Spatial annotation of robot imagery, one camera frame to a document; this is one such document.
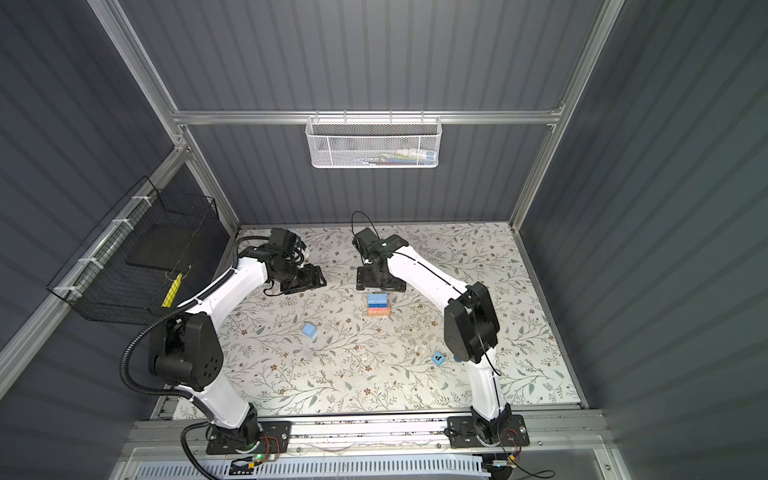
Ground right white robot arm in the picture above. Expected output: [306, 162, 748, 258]
[352, 228, 512, 444]

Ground light blue rectangular block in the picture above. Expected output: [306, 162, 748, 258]
[367, 293, 389, 308]

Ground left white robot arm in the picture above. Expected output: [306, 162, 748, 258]
[148, 228, 327, 430]

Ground black wire basket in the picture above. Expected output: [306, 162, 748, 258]
[47, 183, 230, 325]

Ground teal letter cube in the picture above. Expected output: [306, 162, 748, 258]
[432, 352, 446, 366]

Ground black pad in basket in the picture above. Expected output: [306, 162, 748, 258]
[126, 224, 205, 272]

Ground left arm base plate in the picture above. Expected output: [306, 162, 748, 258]
[206, 421, 293, 455]

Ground light blue cube block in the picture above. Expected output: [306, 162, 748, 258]
[302, 323, 318, 339]

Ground markers in white basket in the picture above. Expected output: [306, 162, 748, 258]
[355, 148, 438, 167]

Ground yellow marker pen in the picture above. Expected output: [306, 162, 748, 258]
[161, 273, 183, 308]

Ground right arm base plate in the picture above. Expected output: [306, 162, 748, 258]
[443, 415, 530, 449]

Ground white wire basket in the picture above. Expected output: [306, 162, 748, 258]
[305, 119, 443, 169]

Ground left black corrugated cable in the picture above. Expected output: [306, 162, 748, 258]
[118, 235, 271, 480]

